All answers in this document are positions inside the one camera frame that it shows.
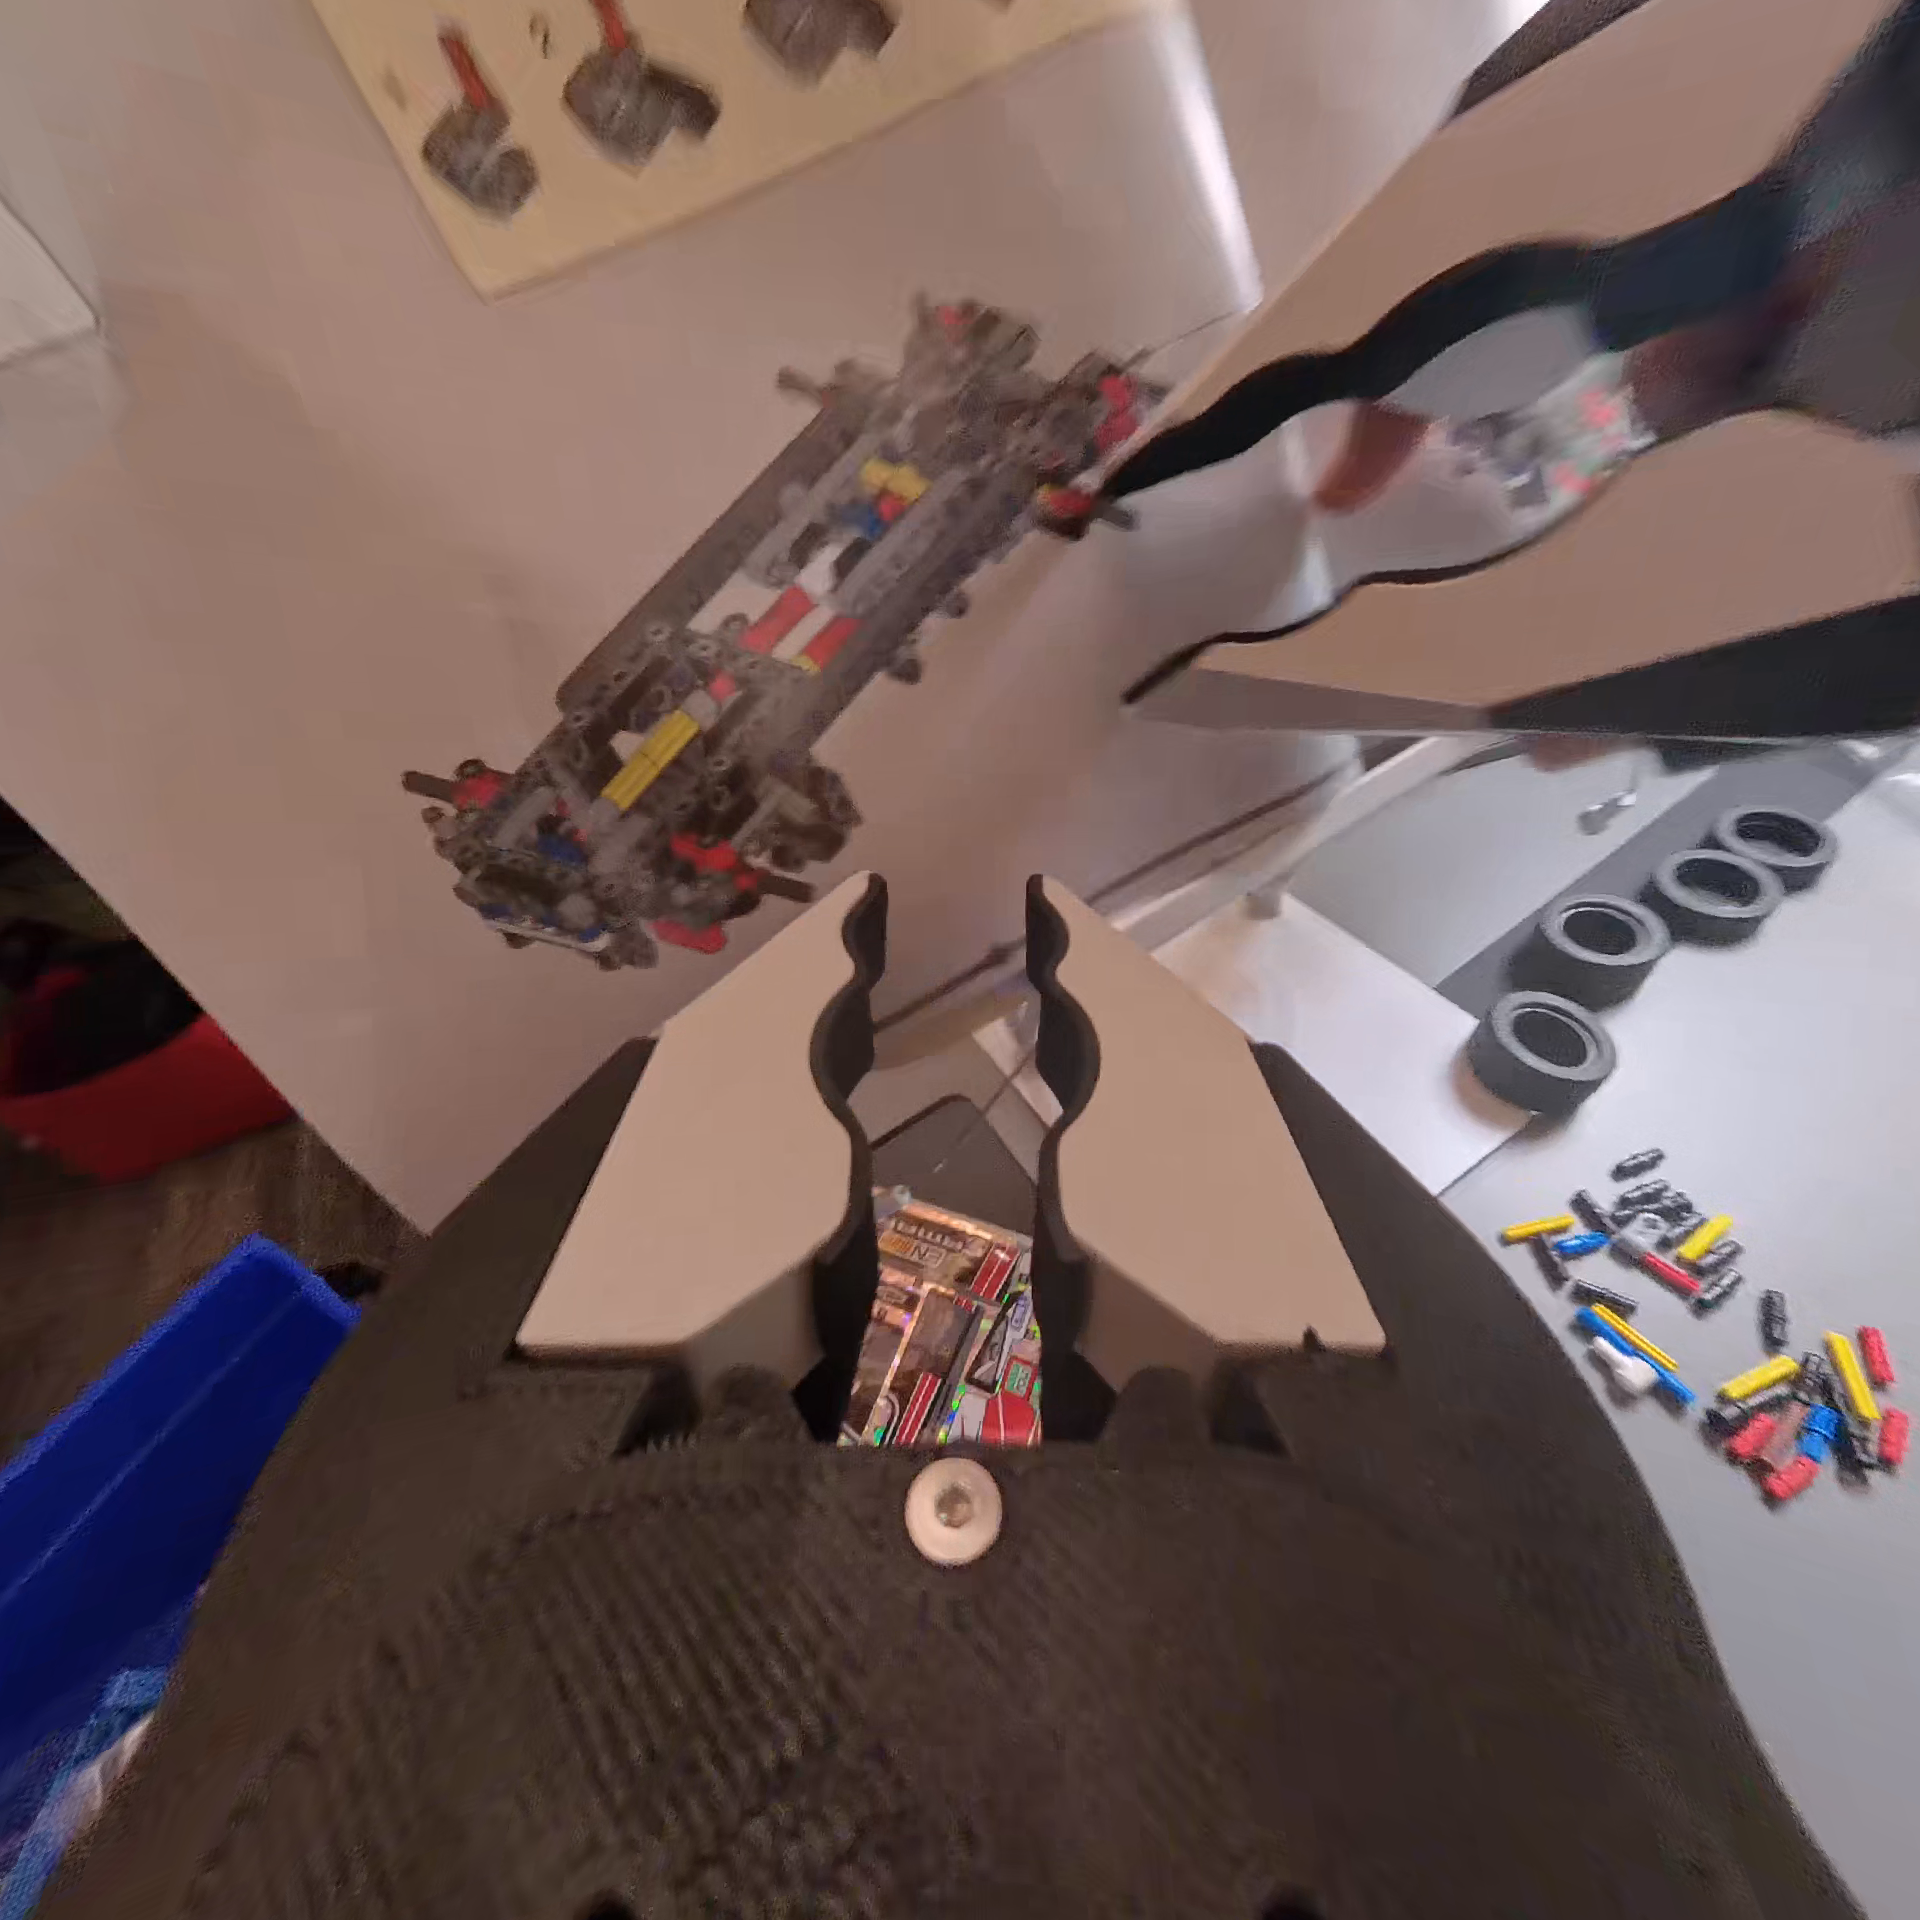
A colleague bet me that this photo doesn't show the person's right hand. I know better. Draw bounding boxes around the person's right hand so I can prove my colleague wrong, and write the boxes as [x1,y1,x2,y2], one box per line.
[1313,402,1426,513]

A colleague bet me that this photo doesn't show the black rubber strip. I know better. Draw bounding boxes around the black rubber strip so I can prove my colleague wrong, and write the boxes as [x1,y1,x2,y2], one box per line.
[1436,746,1884,1050]

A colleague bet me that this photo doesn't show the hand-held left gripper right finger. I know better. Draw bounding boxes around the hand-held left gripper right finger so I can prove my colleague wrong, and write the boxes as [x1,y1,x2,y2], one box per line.
[1022,874,1385,1412]

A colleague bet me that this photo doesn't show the white book stand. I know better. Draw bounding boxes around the white book stand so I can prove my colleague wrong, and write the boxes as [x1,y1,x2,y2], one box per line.
[864,722,1655,1203]

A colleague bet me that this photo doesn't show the blue storage bin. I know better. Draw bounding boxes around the blue storage bin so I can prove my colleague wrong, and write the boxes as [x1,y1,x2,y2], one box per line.
[0,1227,360,1882]

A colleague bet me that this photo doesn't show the lego sticker sheet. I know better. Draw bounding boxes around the lego sticker sheet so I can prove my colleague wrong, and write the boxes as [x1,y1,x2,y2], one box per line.
[841,1182,1048,1452]

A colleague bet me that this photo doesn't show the red storage bin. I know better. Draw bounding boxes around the red storage bin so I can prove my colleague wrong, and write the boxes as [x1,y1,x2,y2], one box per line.
[0,955,293,1192]

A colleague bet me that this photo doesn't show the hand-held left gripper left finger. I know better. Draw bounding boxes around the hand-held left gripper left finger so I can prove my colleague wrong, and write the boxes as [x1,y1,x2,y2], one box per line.
[512,866,891,1400]

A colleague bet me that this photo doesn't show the lego instruction booklet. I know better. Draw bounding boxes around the lego instruction booklet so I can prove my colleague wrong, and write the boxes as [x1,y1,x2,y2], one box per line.
[0,0,1503,1256]

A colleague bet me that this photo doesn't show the black lego tyre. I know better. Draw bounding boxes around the black lego tyre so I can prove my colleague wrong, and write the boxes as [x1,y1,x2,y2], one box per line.
[1715,804,1837,888]
[1532,894,1672,1010]
[1638,849,1775,940]
[1471,989,1618,1115]

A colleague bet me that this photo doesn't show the grey lego chassis assembly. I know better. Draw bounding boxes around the grey lego chassis assembly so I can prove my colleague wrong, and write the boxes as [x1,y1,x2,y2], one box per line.
[1444,370,1660,513]

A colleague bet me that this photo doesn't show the pile of small lego pins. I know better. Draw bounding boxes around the pile of small lego pins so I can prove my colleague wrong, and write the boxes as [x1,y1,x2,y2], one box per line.
[1503,1150,1911,1502]

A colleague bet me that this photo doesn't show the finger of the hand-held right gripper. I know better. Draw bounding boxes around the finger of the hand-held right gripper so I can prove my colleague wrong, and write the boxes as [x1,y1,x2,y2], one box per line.
[1121,420,1920,741]
[1105,0,1920,508]

